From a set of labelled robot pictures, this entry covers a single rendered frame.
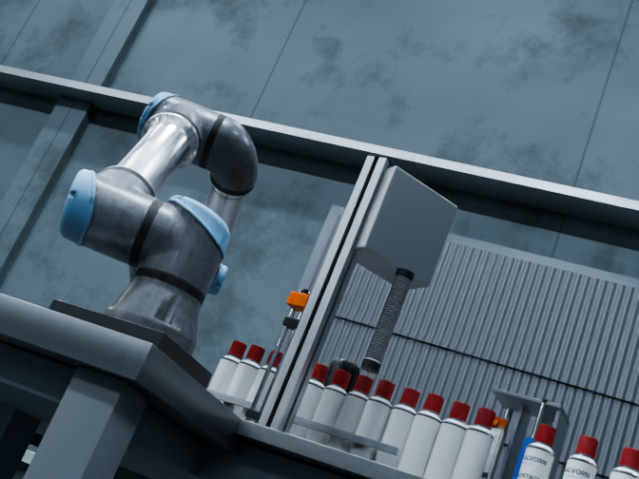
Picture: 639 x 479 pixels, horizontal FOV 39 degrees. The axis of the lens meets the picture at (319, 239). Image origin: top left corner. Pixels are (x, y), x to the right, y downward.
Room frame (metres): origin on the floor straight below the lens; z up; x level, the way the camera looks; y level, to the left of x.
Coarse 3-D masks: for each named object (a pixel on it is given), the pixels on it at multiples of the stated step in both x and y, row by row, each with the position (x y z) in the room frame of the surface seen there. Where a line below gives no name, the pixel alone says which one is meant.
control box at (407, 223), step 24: (384, 192) 1.63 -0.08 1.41; (408, 192) 1.65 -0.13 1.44; (432, 192) 1.67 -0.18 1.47; (384, 216) 1.64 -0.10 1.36; (408, 216) 1.66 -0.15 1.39; (432, 216) 1.68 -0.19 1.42; (360, 240) 1.65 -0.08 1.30; (384, 240) 1.64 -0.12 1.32; (408, 240) 1.66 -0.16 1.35; (432, 240) 1.68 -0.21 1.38; (360, 264) 1.73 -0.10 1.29; (384, 264) 1.67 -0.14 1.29; (408, 264) 1.67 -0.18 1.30; (432, 264) 1.69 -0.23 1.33
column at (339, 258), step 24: (384, 168) 1.67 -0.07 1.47; (360, 192) 1.68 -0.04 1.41; (360, 216) 1.66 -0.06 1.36; (336, 240) 1.68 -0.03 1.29; (336, 264) 1.67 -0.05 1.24; (336, 288) 1.67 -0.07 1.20; (312, 312) 1.68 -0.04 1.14; (336, 312) 1.70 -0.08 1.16; (312, 336) 1.66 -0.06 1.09; (288, 360) 1.68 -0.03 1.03; (312, 360) 1.68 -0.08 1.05; (288, 384) 1.67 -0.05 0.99; (264, 408) 1.68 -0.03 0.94; (288, 408) 1.67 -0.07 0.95; (288, 432) 1.70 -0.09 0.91
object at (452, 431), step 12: (456, 408) 1.66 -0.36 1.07; (468, 408) 1.66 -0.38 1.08; (444, 420) 1.67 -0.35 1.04; (456, 420) 1.66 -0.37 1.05; (444, 432) 1.66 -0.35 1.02; (456, 432) 1.65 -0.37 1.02; (444, 444) 1.65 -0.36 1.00; (456, 444) 1.65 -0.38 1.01; (432, 456) 1.67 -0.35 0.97; (444, 456) 1.65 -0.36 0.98; (456, 456) 1.66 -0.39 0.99; (432, 468) 1.66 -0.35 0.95; (444, 468) 1.65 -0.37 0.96
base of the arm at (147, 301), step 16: (144, 272) 1.36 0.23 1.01; (160, 272) 1.34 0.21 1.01; (128, 288) 1.36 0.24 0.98; (144, 288) 1.34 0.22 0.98; (160, 288) 1.34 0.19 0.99; (176, 288) 1.34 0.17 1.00; (192, 288) 1.36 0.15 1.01; (112, 304) 1.39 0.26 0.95; (128, 304) 1.34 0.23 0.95; (144, 304) 1.33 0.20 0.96; (160, 304) 1.33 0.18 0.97; (176, 304) 1.34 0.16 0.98; (192, 304) 1.36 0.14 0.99; (128, 320) 1.33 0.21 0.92; (144, 320) 1.32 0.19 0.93; (160, 320) 1.33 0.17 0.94; (176, 320) 1.34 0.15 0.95; (192, 320) 1.37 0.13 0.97; (176, 336) 1.34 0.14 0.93; (192, 336) 1.37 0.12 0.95; (192, 352) 1.39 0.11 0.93
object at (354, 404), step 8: (360, 376) 1.77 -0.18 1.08; (360, 384) 1.76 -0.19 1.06; (368, 384) 1.76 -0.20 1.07; (352, 392) 1.77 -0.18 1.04; (360, 392) 1.76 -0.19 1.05; (368, 392) 1.77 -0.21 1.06; (344, 400) 1.77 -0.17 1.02; (352, 400) 1.76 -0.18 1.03; (360, 400) 1.75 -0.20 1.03; (344, 408) 1.76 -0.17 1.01; (352, 408) 1.76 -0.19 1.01; (360, 408) 1.76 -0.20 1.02; (344, 416) 1.76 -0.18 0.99; (352, 416) 1.75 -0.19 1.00; (360, 416) 1.76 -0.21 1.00; (336, 424) 1.77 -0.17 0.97; (344, 424) 1.76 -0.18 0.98; (352, 424) 1.75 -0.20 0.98; (352, 432) 1.76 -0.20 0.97; (336, 440) 1.76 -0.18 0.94; (344, 440) 1.75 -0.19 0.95; (336, 448) 1.76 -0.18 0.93; (344, 448) 1.75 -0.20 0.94
